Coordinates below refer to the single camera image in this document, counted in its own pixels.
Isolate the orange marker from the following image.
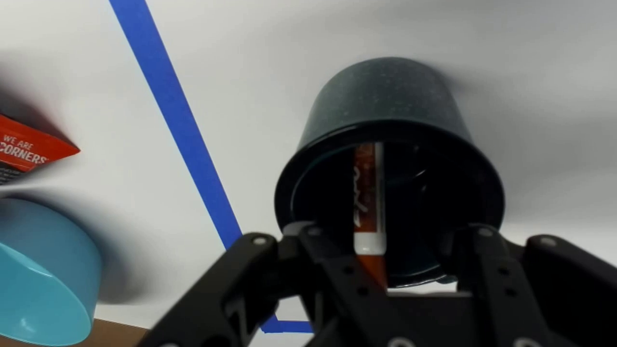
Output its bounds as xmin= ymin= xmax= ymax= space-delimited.
xmin=352 ymin=140 xmax=390 ymax=293

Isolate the light blue bowl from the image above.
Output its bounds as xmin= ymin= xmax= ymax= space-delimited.
xmin=0 ymin=194 xmax=105 ymax=347

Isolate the short blue tape strip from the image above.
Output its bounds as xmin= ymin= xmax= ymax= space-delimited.
xmin=259 ymin=314 xmax=317 ymax=335

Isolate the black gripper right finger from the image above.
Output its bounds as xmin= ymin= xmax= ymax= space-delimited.
xmin=450 ymin=221 xmax=617 ymax=347

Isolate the long blue tape strip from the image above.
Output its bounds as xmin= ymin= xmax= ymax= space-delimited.
xmin=107 ymin=0 xmax=248 ymax=250

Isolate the dark green mug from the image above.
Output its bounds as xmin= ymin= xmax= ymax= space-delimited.
xmin=275 ymin=55 xmax=508 ymax=289

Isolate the red cardboard box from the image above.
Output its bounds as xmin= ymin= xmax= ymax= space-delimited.
xmin=0 ymin=113 xmax=84 ymax=188

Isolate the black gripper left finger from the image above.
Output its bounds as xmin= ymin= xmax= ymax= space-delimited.
xmin=138 ymin=219 xmax=402 ymax=347

